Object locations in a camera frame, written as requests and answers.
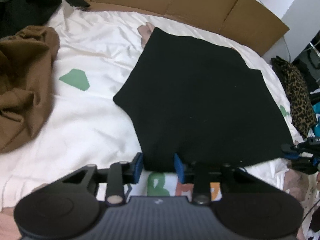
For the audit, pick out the black shorts with floral trim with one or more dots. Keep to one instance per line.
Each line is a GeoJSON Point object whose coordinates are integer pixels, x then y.
{"type": "Point", "coordinates": [200, 101]}

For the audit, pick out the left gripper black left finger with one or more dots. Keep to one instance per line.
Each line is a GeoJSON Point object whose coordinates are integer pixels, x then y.
{"type": "Point", "coordinates": [88, 178]}

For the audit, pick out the brown cardboard sheet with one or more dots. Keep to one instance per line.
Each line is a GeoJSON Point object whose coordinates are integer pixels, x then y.
{"type": "Point", "coordinates": [247, 22]}

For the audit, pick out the brown crumpled garment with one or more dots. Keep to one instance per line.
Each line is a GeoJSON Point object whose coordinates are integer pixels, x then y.
{"type": "Point", "coordinates": [26, 84]}

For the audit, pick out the leopard print cushion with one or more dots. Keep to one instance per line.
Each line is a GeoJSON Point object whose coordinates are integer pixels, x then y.
{"type": "Point", "coordinates": [294, 85]}

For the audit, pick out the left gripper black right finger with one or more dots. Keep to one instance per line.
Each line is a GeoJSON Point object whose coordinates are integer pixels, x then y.
{"type": "Point", "coordinates": [206, 179]}

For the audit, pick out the white patterned bed sheet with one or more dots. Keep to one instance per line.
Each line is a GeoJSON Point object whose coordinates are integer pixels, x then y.
{"type": "Point", "coordinates": [98, 51]}

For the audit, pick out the black garment pile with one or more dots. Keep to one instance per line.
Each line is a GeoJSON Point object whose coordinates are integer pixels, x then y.
{"type": "Point", "coordinates": [18, 14]}

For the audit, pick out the white foam board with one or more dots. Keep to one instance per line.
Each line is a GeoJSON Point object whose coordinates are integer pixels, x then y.
{"type": "Point", "coordinates": [302, 18]}

